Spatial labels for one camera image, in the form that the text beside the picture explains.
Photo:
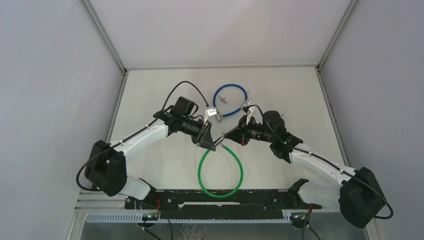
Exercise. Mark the blue cable lock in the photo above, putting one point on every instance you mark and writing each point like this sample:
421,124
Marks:
235,96

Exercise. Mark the white slotted cable duct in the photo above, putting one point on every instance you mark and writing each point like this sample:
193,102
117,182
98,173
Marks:
128,217

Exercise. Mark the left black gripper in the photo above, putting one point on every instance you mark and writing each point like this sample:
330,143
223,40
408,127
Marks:
203,138

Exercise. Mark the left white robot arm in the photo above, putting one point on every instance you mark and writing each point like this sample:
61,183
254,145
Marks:
106,167

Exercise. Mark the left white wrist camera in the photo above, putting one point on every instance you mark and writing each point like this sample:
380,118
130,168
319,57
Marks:
209,113

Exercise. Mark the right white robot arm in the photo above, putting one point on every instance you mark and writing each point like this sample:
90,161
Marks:
355,192

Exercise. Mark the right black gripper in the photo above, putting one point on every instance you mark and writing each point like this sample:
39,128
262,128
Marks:
239,133

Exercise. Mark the silver keys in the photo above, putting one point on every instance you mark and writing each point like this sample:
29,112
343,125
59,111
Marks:
222,99

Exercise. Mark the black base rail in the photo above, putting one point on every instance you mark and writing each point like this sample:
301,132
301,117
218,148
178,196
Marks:
244,204

